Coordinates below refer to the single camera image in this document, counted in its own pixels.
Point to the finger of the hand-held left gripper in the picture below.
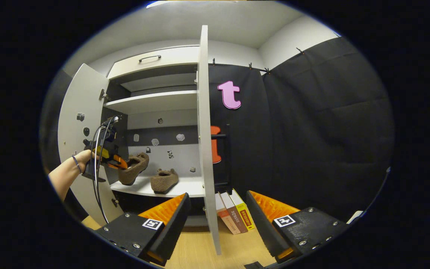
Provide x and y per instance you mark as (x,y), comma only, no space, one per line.
(118,162)

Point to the white shoe cabinet door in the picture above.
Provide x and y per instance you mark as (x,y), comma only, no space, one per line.
(204,130)
(77,97)

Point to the dark wristband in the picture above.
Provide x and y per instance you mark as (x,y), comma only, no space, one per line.
(76,163)

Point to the white and dark red book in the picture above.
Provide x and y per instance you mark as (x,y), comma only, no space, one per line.
(237,216)

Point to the brown fuzzy shoe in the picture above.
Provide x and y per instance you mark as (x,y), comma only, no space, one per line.
(164,182)
(134,170)

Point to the white and salmon book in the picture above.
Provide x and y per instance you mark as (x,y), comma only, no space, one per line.
(228,220)

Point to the ceiling light panel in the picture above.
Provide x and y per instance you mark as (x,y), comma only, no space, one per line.
(157,4)

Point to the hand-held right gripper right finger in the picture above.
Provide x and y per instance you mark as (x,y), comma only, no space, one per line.
(263,228)

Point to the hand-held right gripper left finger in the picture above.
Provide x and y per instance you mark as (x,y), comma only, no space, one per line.
(173,228)

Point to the white cabinet drawer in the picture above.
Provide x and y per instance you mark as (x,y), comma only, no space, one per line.
(162,63)

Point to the white and grey shoe cabinet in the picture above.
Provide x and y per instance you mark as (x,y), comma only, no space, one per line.
(155,101)

